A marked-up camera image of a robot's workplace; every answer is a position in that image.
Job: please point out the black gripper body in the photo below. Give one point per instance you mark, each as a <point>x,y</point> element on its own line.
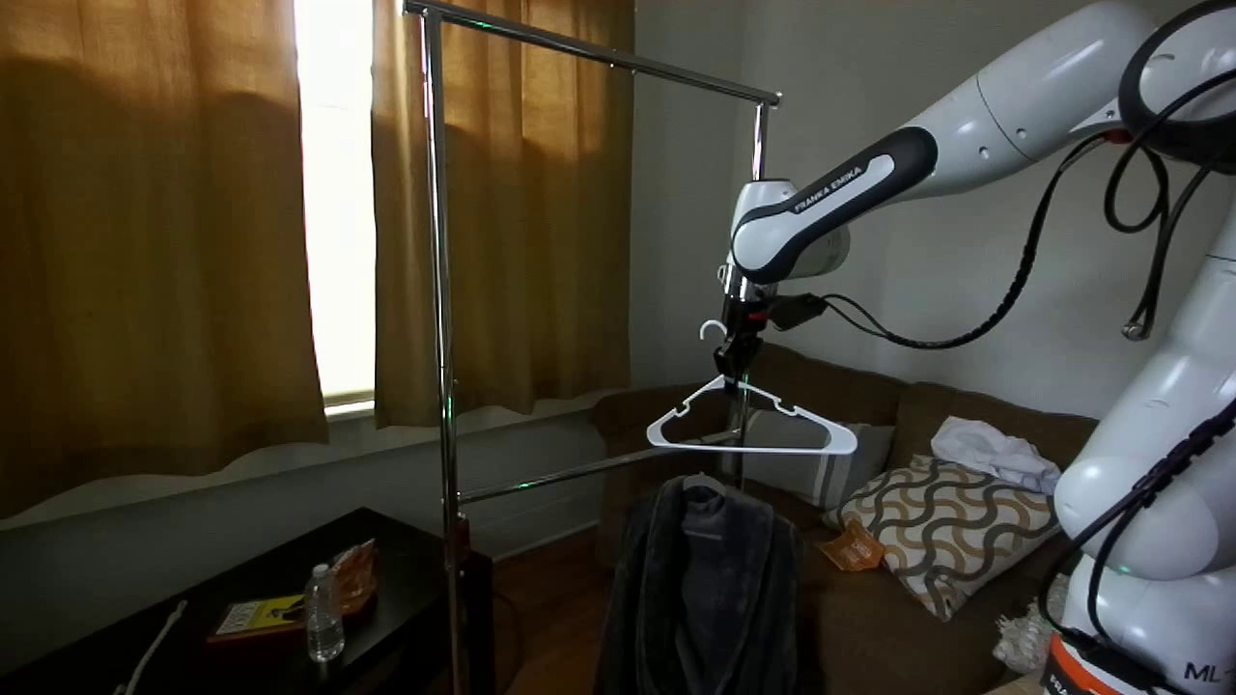
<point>747,322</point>

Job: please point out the white plastic hanger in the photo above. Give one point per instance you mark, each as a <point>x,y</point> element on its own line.
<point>760,445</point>

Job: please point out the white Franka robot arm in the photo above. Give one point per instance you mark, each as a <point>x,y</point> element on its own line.
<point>1159,488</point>

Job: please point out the grey striped pillow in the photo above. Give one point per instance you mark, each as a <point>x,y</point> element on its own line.
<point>797,479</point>

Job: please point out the small orange packet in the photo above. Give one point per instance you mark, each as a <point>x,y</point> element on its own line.
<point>851,551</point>

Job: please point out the narrow mustard curtain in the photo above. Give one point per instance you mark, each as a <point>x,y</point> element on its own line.
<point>527,217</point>

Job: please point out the dark grey hanging robe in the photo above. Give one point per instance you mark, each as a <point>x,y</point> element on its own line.
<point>710,621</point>

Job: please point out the white crumpled cloth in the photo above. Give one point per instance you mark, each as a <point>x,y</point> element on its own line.
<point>988,451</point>

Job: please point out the beige wave pattern pillow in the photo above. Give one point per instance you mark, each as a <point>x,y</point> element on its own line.
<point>947,527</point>

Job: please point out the metal clothes rack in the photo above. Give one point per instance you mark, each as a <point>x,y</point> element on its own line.
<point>439,257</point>

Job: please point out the brown sofa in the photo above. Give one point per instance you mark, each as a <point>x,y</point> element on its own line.
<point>889,644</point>

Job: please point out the white crumpled paper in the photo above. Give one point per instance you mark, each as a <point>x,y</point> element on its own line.
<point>1025,640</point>

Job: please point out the orange snack bag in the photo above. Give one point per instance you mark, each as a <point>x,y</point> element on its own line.
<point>353,582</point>

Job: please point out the clear plastic water bottle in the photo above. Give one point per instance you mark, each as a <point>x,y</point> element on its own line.
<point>326,624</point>

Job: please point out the yellow flat box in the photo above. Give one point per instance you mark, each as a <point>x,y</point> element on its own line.
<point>257,621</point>

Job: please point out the black low table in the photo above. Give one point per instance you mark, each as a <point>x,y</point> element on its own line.
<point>257,662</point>

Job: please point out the wide mustard curtain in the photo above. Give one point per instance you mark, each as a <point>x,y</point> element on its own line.
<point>155,245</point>

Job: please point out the thin white stick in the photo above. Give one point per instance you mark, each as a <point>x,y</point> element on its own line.
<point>155,644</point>

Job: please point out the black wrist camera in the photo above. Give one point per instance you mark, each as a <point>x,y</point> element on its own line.
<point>797,309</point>

